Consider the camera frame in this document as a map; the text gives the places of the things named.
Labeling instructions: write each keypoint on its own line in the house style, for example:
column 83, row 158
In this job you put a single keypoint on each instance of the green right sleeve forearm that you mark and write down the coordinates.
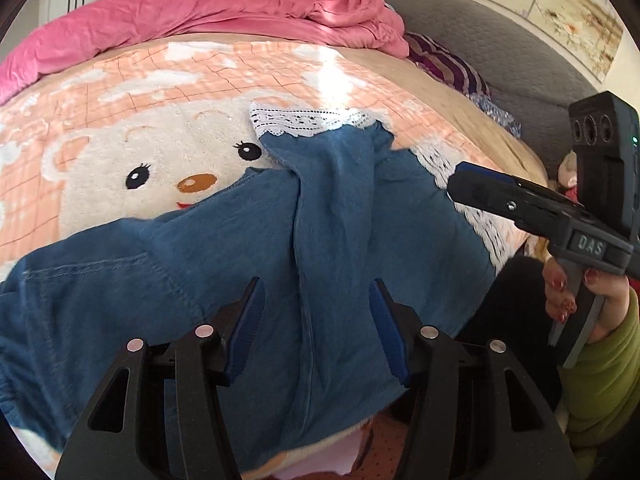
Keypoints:
column 601, row 394

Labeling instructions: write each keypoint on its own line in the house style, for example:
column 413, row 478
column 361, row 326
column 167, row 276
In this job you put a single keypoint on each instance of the striped purple pillow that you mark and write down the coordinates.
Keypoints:
column 443, row 65

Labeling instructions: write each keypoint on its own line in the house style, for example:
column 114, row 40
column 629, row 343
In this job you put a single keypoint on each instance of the peach bear plush blanket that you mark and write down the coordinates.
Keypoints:
column 161, row 126

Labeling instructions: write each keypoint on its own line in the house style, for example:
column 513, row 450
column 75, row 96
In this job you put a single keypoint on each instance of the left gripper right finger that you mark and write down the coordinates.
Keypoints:
column 477, row 414

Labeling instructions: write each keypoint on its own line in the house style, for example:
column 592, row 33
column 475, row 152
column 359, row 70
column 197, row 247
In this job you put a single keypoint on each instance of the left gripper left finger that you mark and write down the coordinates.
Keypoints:
column 163, row 399

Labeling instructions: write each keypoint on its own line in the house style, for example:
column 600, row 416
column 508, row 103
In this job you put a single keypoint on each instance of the pink duvet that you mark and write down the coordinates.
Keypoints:
column 103, row 25

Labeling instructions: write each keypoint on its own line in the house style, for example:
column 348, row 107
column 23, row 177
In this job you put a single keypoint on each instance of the grey quilted headboard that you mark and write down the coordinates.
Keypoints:
column 526, row 76

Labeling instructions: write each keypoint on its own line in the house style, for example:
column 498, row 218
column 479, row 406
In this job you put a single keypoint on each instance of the blue denim lace-trimmed pants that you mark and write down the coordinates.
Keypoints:
column 341, row 210

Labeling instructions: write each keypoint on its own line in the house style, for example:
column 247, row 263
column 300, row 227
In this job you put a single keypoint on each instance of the tan bed sheet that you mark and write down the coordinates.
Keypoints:
column 511, row 155

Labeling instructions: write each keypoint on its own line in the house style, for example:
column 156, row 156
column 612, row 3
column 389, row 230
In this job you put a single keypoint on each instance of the right hand red nails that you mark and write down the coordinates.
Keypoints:
column 561, row 302

